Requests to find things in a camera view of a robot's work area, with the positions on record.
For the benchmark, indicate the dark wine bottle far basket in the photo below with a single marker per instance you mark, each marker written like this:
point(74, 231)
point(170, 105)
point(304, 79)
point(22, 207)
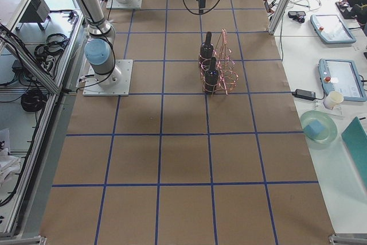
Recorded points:
point(206, 51)

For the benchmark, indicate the dark wine bottle basket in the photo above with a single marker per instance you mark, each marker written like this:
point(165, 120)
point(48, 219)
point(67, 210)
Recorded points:
point(206, 51)
point(211, 77)

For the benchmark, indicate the dark wine bottle near basket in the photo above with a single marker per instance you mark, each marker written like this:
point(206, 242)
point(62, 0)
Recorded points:
point(211, 77)

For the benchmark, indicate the black controller device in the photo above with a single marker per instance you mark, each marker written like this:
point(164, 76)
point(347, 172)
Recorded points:
point(298, 16)

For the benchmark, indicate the upper teach pendant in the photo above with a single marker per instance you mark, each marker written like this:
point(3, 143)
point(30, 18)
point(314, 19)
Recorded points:
point(331, 29)

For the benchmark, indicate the teach pendant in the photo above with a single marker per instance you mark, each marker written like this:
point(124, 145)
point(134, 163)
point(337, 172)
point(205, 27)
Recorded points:
point(331, 29)
point(341, 76)

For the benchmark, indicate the black power adapter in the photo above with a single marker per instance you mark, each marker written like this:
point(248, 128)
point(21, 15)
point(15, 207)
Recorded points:
point(304, 94)

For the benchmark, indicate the lower teach pendant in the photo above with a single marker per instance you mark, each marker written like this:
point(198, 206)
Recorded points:
point(341, 76)

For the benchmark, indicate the grey electronics box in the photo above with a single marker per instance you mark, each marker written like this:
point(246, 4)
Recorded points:
point(36, 12)

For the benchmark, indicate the white paper cup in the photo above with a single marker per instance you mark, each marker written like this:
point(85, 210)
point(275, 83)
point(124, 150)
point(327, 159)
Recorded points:
point(333, 98)

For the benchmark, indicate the blue foam block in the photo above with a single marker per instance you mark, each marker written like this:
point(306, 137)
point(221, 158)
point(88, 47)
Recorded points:
point(313, 128)

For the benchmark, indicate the green glass plate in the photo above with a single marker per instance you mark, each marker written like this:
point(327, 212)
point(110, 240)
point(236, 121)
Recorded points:
point(330, 132)

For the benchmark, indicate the teal board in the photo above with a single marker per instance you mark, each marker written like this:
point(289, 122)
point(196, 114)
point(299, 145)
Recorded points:
point(354, 137)

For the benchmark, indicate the copper wire wine basket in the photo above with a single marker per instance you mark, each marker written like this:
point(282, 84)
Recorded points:
point(228, 78)

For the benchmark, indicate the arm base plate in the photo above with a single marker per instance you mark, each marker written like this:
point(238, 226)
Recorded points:
point(124, 4)
point(116, 84)

